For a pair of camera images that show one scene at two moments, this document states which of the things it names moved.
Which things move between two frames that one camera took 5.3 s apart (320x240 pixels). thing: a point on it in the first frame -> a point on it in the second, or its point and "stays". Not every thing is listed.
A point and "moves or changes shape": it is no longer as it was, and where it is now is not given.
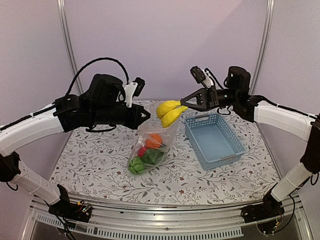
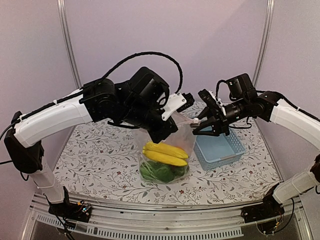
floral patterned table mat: x=94 y=166 stays
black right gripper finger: x=203 y=94 -> x=207 y=113
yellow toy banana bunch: x=169 y=112 -> x=165 y=153
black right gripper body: x=223 y=100 -> x=223 y=122
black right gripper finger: x=205 y=104 -> x=215 y=127
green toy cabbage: x=136 y=165 -> x=153 y=171
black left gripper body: x=108 y=115 -> x=141 y=117
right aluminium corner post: x=266 y=30 stays
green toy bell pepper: x=151 y=156 -> x=171 y=173
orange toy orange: x=155 y=141 -> x=184 y=144
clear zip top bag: x=152 y=143 moves or changes shape
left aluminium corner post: x=62 y=11 stays
